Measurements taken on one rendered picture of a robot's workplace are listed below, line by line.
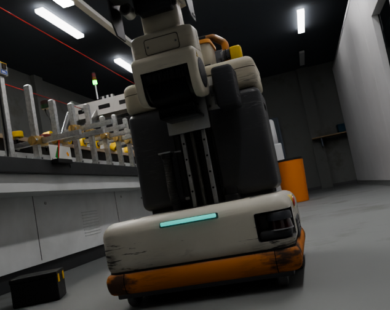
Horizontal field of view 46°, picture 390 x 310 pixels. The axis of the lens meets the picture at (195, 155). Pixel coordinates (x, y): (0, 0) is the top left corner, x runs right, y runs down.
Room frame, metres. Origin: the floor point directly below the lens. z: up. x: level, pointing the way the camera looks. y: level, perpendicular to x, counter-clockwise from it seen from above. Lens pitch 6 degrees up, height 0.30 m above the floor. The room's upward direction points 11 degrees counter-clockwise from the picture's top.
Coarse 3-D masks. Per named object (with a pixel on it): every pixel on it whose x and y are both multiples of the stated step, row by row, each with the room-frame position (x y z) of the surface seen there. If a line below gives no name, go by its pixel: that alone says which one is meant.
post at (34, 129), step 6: (24, 90) 2.62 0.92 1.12; (30, 90) 2.63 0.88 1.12; (30, 96) 2.62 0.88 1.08; (30, 102) 2.62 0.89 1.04; (30, 108) 2.62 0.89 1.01; (30, 114) 2.62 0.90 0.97; (30, 120) 2.62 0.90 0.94; (36, 120) 2.64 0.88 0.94; (30, 126) 2.62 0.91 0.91; (36, 126) 2.63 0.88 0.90; (30, 132) 2.62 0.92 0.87; (36, 132) 2.62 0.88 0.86; (36, 150) 2.62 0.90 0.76; (36, 156) 2.62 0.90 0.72
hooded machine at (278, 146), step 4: (272, 120) 8.53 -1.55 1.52; (272, 124) 8.39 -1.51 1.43; (272, 128) 8.36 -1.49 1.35; (272, 132) 8.34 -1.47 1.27; (276, 136) 8.33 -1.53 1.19; (276, 140) 8.31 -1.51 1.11; (276, 144) 8.25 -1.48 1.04; (280, 144) 8.24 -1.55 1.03; (276, 148) 8.25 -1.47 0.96; (280, 148) 8.24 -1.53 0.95; (276, 152) 8.25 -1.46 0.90; (280, 152) 8.25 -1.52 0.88; (280, 156) 8.25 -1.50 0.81; (276, 188) 8.27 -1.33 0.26; (280, 188) 8.26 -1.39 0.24
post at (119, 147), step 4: (112, 116) 3.84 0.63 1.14; (116, 120) 3.86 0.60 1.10; (116, 124) 3.84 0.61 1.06; (116, 144) 3.84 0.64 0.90; (120, 144) 3.85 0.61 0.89; (116, 148) 3.84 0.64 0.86; (120, 148) 3.83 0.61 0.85; (120, 152) 3.84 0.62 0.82; (120, 156) 3.84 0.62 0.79; (120, 160) 3.84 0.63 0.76
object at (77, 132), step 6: (66, 132) 2.62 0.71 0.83; (72, 132) 2.61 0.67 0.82; (78, 132) 2.60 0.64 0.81; (42, 138) 2.65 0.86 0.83; (48, 138) 2.65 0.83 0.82; (54, 138) 2.64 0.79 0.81; (60, 138) 2.63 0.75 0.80; (18, 144) 2.69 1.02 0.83; (24, 144) 2.68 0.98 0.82; (18, 150) 2.71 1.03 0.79
